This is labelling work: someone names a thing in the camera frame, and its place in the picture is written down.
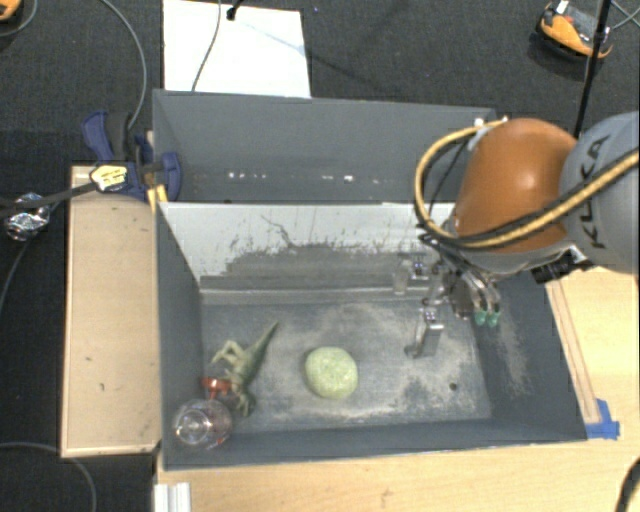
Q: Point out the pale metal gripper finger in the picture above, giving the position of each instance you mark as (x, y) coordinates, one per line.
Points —
(401, 280)
(429, 337)

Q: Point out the pale green round sponge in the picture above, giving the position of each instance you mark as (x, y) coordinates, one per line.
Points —
(331, 373)

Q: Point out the grey metal bin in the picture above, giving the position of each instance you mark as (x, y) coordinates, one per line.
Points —
(320, 150)

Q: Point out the green toy dinosaur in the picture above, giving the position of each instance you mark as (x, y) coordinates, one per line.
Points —
(250, 357)

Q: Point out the clear bottle with red cap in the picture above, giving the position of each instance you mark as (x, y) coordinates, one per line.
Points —
(200, 422)

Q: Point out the pale wood flat board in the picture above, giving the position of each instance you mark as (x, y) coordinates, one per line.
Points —
(110, 310)

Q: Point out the black cylinder on white bracket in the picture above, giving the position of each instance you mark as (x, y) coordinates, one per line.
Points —
(552, 270)

